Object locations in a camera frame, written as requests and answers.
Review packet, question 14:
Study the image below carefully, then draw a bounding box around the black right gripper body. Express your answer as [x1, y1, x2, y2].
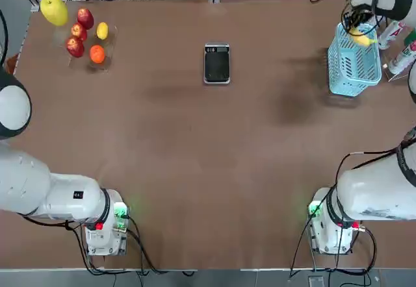
[349, 3, 373, 18]

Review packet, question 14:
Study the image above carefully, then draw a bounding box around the yellow banana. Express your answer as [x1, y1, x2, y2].
[348, 23, 380, 48]

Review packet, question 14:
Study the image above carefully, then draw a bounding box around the light blue plastic basket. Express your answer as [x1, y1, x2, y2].
[327, 22, 383, 98]

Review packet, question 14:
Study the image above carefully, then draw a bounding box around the black digital kitchen scale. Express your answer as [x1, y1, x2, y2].
[203, 42, 232, 85]

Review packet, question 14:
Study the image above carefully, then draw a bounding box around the white bottle red print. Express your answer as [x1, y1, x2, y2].
[378, 20, 409, 50]

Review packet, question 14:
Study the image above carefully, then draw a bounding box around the white bottle green print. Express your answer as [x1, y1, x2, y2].
[389, 30, 416, 75]

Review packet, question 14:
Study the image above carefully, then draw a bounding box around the clear acrylic bottle shelf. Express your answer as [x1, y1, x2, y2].
[382, 61, 416, 82]

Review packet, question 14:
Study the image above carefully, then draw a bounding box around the green circuit board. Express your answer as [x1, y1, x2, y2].
[112, 202, 131, 234]
[307, 203, 323, 219]

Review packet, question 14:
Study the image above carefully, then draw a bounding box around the clear acrylic fruit stand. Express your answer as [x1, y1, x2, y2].
[51, 23, 118, 72]

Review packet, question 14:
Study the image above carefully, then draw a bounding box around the yellow lemon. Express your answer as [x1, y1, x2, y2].
[96, 21, 109, 40]

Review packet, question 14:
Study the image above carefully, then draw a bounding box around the orange tangerine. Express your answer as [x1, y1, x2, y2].
[89, 44, 106, 64]

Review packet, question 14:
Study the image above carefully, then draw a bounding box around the red apple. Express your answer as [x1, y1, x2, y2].
[77, 8, 95, 31]
[71, 22, 88, 42]
[66, 36, 85, 58]

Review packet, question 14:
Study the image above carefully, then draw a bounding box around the large yellow-green pear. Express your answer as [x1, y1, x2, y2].
[40, 0, 70, 27]

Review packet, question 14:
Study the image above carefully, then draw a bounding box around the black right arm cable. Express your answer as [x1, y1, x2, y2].
[333, 139, 409, 192]

